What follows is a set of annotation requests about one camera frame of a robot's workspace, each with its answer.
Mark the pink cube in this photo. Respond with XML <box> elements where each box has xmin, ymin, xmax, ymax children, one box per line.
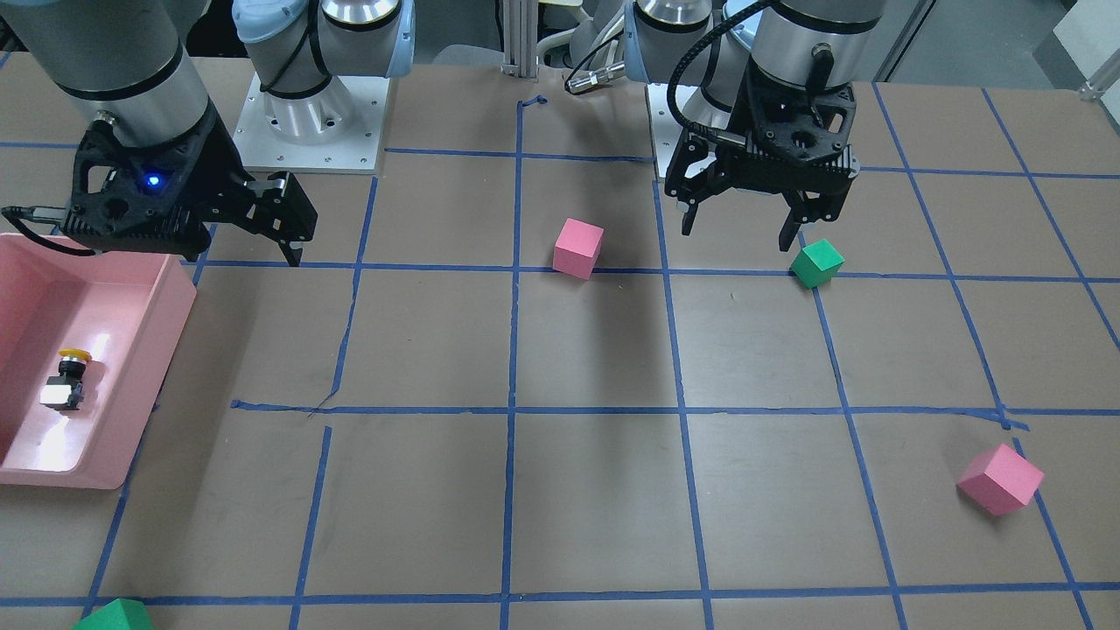
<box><xmin>551</xmin><ymin>217</ymin><xmax>605</xmax><ymax>282</ymax></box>
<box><xmin>956</xmin><ymin>444</ymin><xmax>1045</xmax><ymax>517</ymax></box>

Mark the pink cube centre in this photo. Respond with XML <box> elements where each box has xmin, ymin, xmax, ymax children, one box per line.
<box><xmin>551</xmin><ymin>217</ymin><xmax>605</xmax><ymax>282</ymax></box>

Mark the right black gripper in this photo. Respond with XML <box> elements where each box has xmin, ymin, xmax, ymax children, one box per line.
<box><xmin>59</xmin><ymin>105</ymin><xmax>319</xmax><ymax>268</ymax></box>

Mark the green cube near bin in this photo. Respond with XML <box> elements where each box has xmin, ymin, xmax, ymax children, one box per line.
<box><xmin>73</xmin><ymin>597</ymin><xmax>155</xmax><ymax>630</ymax></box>

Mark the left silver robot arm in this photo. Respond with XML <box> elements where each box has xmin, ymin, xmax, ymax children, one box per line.
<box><xmin>564</xmin><ymin>1</ymin><xmax>885</xmax><ymax>251</ymax></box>

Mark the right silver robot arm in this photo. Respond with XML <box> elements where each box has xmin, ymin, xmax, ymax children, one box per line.
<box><xmin>3</xmin><ymin>1</ymin><xmax>416</xmax><ymax>267</ymax></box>

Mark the aluminium frame post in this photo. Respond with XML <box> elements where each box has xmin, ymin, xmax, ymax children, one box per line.
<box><xmin>500</xmin><ymin>0</ymin><xmax>539</xmax><ymax>82</ymax></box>

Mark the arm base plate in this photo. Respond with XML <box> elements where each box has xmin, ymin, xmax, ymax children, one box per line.
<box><xmin>647</xmin><ymin>83</ymin><xmax>732</xmax><ymax>183</ymax></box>
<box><xmin>232</xmin><ymin>76</ymin><xmax>393</xmax><ymax>175</ymax></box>

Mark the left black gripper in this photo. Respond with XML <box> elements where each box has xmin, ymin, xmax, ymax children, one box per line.
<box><xmin>665</xmin><ymin>63</ymin><xmax>858</xmax><ymax>252</ymax></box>

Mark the green cube near left arm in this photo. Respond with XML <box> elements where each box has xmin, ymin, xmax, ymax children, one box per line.
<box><xmin>788</xmin><ymin>239</ymin><xmax>844</xmax><ymax>290</ymax></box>

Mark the pink cube far side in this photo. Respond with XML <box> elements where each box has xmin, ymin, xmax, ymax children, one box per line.
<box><xmin>956</xmin><ymin>444</ymin><xmax>1045</xmax><ymax>517</ymax></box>

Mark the pink plastic bin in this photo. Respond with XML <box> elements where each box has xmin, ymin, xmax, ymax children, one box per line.
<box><xmin>1</xmin><ymin>233</ymin><xmax>197</xmax><ymax>489</ymax></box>

